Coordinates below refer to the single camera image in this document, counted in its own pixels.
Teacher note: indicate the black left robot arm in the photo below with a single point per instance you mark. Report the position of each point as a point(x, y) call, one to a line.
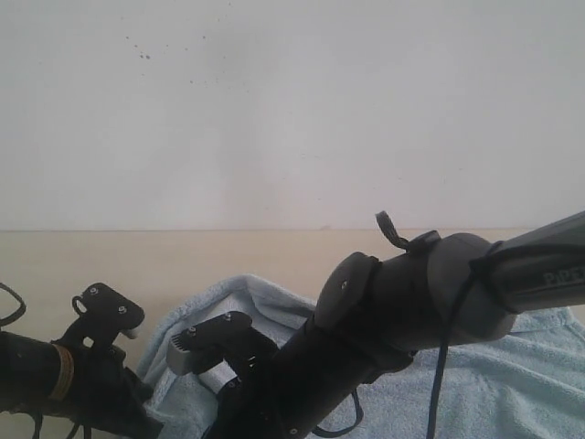
point(29, 368)

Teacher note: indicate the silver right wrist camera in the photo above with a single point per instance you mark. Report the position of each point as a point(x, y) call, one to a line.
point(228, 338)

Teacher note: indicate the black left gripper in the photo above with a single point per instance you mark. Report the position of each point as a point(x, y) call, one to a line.
point(97, 391)

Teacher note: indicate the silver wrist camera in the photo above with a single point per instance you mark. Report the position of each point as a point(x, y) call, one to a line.
point(228, 338)
point(103, 314)

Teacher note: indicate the light blue fleece towel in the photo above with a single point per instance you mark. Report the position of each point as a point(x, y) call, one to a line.
point(529, 384)

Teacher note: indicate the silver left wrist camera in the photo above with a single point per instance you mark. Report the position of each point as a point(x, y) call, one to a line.
point(103, 314)

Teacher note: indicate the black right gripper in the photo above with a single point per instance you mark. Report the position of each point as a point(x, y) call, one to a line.
point(291, 393)

